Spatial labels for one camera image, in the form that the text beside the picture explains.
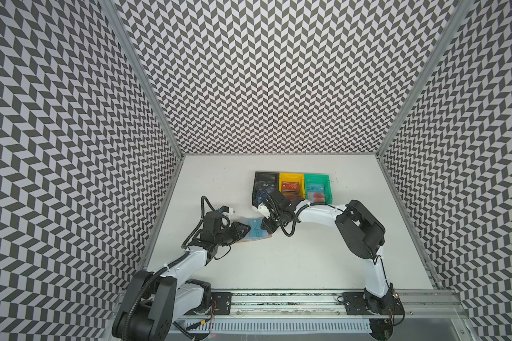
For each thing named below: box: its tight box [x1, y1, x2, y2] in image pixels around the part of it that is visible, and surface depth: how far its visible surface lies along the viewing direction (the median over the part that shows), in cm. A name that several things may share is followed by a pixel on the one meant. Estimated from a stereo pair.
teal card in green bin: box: [306, 183, 325, 193], surface depth 104 cm
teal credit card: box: [248, 218, 263, 238], surface depth 91 cm
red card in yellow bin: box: [281, 181, 300, 193], surface depth 104 cm
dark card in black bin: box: [255, 179, 276, 192], surface depth 107 cm
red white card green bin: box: [307, 191, 325, 203], surface depth 101 cm
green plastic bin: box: [304, 173, 333, 204], surface depth 102 cm
